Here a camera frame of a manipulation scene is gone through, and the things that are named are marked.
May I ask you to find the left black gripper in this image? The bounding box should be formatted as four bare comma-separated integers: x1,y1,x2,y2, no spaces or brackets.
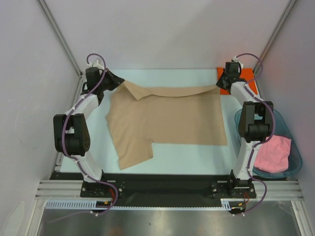
98,68,124,91

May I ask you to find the beige t shirt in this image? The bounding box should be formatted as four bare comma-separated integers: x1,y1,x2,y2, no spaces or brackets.
106,81,227,170

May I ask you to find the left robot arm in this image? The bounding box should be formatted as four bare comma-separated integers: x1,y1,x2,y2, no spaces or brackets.
53,66,125,197

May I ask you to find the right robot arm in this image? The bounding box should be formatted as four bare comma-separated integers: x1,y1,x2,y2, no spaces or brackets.
216,61,275,197

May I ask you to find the folded orange t shirt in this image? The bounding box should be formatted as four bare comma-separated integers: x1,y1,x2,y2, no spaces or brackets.
217,67,258,95

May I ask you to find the teal plastic basin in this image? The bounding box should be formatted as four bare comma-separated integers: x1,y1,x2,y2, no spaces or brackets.
231,104,302,181

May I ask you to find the pink t shirt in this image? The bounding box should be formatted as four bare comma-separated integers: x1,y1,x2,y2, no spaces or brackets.
254,135,291,174

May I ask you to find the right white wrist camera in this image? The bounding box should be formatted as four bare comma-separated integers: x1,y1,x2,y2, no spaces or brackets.
231,56,244,69

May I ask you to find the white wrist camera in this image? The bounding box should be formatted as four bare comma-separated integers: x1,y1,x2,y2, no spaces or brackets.
88,58,104,70
231,56,244,69

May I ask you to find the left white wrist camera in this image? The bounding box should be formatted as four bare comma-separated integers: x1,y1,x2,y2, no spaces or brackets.
88,58,104,70

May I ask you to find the right aluminium corner post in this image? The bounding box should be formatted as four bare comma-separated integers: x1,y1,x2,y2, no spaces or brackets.
260,0,299,62

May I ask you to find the aluminium corner post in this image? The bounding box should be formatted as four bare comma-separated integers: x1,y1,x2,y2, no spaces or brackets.
36,0,83,78
260,0,299,62

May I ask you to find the left aluminium corner post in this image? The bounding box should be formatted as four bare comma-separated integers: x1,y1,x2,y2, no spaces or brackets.
36,0,83,78

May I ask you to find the aluminium front rail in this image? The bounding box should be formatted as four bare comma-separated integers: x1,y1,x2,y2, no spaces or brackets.
36,180,304,201

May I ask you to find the white slotted cable duct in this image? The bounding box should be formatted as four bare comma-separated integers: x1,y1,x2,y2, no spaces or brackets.
45,198,247,211

